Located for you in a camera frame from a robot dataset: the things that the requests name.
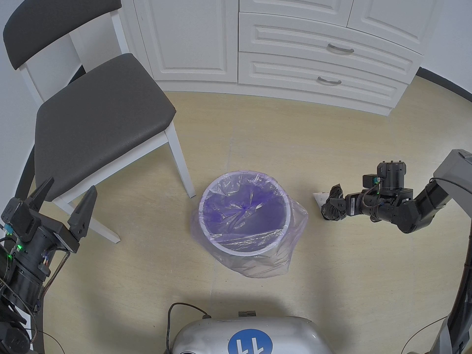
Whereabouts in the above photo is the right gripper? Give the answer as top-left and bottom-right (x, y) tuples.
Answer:
(345, 193), (381, 218)

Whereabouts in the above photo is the black cable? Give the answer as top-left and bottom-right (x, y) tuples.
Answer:
(167, 302), (212, 354)
(403, 315), (449, 354)
(35, 330), (72, 354)

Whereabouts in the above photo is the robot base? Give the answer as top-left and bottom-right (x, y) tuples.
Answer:
(173, 310), (334, 354)

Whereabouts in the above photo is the black plastic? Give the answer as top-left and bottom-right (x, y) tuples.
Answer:
(321, 184), (349, 221)

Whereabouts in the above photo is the purple plastic bag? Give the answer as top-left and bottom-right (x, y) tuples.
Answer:
(191, 168), (310, 279)

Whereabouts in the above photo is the white trash bin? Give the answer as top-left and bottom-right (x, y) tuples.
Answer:
(198, 171), (292, 259)

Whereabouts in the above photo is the white wardrobe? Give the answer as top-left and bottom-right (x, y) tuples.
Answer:
(117, 0), (448, 116)

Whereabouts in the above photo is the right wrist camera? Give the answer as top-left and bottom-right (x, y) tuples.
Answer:
(362, 174), (381, 198)

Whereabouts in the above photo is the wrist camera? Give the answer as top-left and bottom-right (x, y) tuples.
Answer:
(362, 174), (381, 198)
(0, 198), (41, 243)

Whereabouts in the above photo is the white chair with grey seat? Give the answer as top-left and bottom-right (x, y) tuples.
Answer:
(3, 0), (197, 243)

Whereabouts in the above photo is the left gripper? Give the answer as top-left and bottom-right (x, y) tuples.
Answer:
(15, 177), (98, 276)

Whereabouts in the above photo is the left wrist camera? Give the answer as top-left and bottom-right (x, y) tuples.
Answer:
(0, 198), (41, 243)

